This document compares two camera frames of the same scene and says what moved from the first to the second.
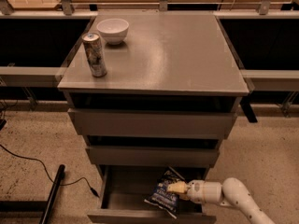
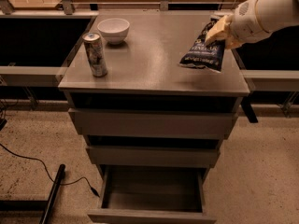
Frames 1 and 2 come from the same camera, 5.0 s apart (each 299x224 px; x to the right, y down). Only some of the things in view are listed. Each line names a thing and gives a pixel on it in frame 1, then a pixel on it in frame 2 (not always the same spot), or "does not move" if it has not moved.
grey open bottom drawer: [126, 188] does not move
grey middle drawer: [152, 157] does not move
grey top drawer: [154, 123] does not move
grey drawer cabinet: [171, 93] does not move
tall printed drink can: [92, 48] does not move
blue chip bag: [161, 197] → [203, 54]
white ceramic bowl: [113, 31] does not move
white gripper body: [196, 190] → [247, 19]
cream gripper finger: [180, 187] → [220, 30]
